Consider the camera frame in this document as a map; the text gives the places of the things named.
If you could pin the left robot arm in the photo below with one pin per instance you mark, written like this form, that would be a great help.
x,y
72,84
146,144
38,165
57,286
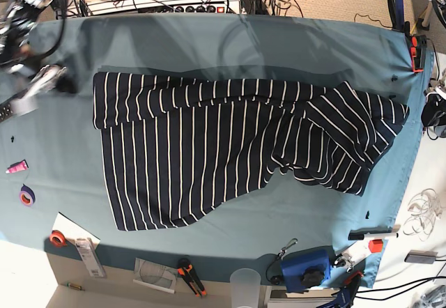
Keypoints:
x,y
438,8

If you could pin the packaged item with barcode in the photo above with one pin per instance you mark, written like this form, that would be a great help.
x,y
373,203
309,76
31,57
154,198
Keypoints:
x,y
87,252

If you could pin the small red block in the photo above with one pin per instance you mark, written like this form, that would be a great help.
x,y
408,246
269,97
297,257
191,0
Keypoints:
x,y
376,246

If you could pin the black remote control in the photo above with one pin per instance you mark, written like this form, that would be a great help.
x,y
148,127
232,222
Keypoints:
x,y
6,108

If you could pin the grey adapter box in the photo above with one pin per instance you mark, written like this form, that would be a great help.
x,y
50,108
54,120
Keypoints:
x,y
419,257

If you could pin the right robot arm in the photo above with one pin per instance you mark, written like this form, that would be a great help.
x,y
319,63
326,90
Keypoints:
x,y
18,19

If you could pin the white zip ties bundle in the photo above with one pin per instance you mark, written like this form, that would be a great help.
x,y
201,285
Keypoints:
x,y
424,210

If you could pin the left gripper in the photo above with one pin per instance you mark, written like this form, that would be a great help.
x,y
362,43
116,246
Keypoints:
x,y
433,113

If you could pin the purple tape roll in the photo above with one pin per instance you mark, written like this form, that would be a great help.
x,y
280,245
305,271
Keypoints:
x,y
27,196

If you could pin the frosted plastic cup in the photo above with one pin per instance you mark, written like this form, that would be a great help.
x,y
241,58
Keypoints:
x,y
245,288

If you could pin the orange black clamp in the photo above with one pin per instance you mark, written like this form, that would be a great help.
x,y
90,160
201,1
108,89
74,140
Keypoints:
x,y
418,50

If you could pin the navy white striped t-shirt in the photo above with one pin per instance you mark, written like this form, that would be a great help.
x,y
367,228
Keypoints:
x,y
175,148

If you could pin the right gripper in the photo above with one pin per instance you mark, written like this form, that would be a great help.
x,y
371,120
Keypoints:
x,y
48,78

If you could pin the black marker pen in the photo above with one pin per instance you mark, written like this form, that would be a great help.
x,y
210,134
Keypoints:
x,y
373,235

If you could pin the orange black cutter pliers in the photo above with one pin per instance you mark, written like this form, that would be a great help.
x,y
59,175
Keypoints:
x,y
189,275

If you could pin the orange tape roll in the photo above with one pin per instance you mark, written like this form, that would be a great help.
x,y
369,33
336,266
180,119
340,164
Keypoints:
x,y
57,239

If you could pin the white paper sheet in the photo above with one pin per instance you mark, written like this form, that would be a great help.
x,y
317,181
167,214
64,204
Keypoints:
x,y
72,231

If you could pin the blue clamp with black knob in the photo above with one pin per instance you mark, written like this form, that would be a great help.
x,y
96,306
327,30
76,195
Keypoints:
x,y
305,271

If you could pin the teal table cloth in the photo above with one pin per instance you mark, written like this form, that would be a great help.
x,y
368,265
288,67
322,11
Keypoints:
x,y
63,149

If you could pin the pink tube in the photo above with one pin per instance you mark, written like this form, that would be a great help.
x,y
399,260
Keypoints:
x,y
17,167

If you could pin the clear plastic bag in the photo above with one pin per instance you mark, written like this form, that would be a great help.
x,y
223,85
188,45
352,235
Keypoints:
x,y
155,276

